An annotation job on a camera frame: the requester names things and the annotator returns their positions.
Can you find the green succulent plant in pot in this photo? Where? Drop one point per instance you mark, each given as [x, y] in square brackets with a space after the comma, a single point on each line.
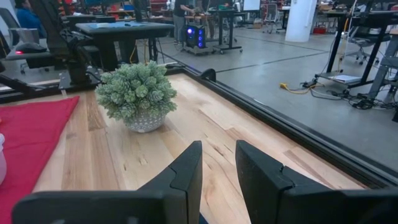
[136, 93]

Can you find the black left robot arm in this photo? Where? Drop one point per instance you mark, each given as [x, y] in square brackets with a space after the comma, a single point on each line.
[77, 62]

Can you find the red cloth mat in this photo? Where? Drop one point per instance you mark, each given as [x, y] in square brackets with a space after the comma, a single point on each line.
[25, 140]

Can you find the black aluminium table frame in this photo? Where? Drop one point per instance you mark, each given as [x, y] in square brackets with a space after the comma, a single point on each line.
[280, 124]

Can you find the computer tower with blue lights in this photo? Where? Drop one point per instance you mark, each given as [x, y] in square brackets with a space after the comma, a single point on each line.
[195, 36]

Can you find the white pillar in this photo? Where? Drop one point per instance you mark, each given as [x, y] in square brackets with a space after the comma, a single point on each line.
[300, 18]

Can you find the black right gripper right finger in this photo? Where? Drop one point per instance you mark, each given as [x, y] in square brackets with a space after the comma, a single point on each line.
[264, 186]

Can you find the clear plastic tupperware container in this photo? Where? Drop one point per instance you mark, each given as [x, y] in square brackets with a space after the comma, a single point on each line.
[2, 158]

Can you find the grey office chair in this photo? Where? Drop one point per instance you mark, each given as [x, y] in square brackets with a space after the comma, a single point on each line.
[362, 40]

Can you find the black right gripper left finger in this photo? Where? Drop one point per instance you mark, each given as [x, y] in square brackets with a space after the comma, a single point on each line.
[183, 186]

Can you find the grey operator desk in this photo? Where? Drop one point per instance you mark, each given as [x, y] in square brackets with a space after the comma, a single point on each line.
[31, 57]

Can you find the black desk with blue mat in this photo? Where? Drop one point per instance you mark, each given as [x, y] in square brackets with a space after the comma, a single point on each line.
[124, 29]

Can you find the person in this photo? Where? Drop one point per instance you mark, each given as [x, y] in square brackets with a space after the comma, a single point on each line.
[180, 18]
[29, 18]

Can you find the black computer mouse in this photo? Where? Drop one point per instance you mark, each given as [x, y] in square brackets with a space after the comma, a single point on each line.
[30, 47]

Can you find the navy blue folded cloth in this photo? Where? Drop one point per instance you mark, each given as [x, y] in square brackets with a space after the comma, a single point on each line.
[202, 220]

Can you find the black standing desk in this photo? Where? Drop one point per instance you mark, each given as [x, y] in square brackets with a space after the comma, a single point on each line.
[351, 14]
[224, 12]

